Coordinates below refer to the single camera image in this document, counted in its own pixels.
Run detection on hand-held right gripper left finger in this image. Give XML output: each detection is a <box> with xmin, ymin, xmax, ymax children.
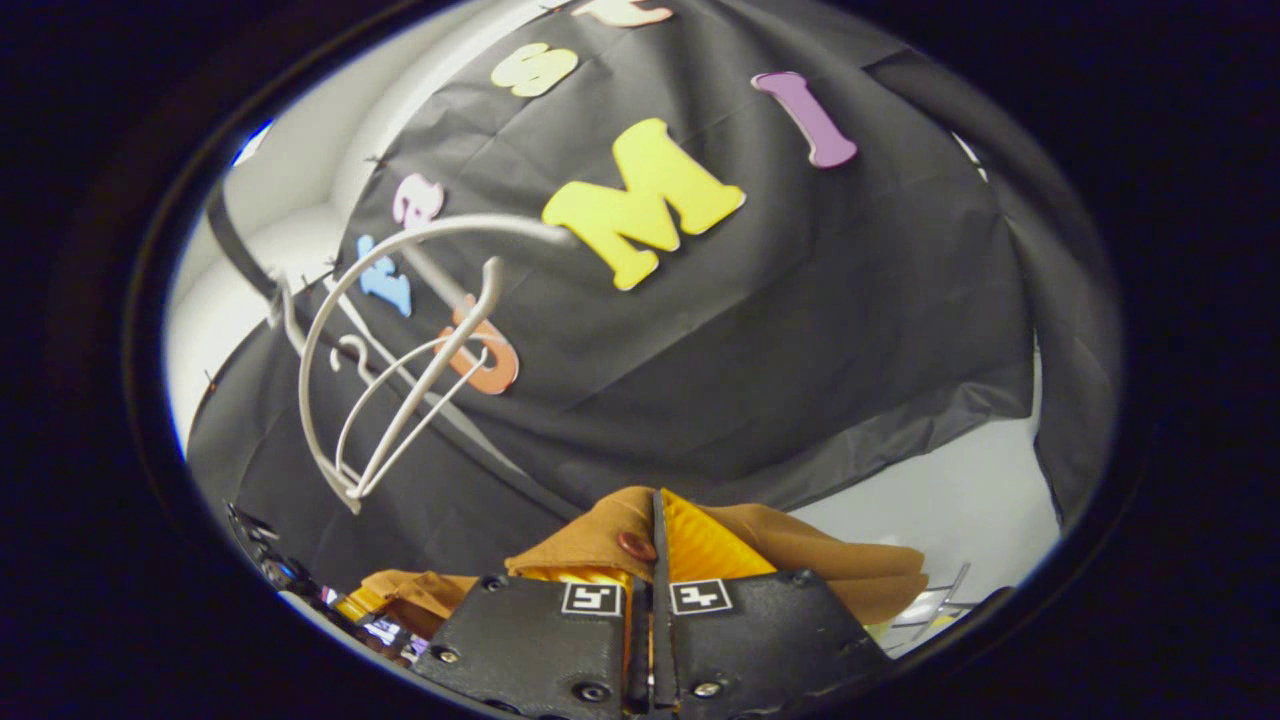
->
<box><xmin>413</xmin><ymin>565</ymin><xmax>653</xmax><ymax>720</ymax></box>

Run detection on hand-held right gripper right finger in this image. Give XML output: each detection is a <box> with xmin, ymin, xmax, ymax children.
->
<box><xmin>650</xmin><ymin>488</ymin><xmax>896</xmax><ymax>720</ymax></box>

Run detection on brown button shirt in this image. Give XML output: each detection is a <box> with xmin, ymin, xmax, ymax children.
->
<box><xmin>345</xmin><ymin>486</ymin><xmax>931</xmax><ymax>643</ymax></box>

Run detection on white plastic hanger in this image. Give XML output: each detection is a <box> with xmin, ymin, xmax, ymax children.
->
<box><xmin>330</xmin><ymin>333</ymin><xmax>493</xmax><ymax>483</ymax></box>
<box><xmin>275</xmin><ymin>212</ymin><xmax>579</xmax><ymax>516</ymax></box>

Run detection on black backdrop cloth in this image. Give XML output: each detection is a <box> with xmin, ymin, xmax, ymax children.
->
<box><xmin>185</xmin><ymin>0</ymin><xmax>1126</xmax><ymax>601</ymax></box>

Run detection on black clothes rail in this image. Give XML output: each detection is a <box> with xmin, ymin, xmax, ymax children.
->
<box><xmin>203</xmin><ymin>185</ymin><xmax>301</xmax><ymax>311</ymax></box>

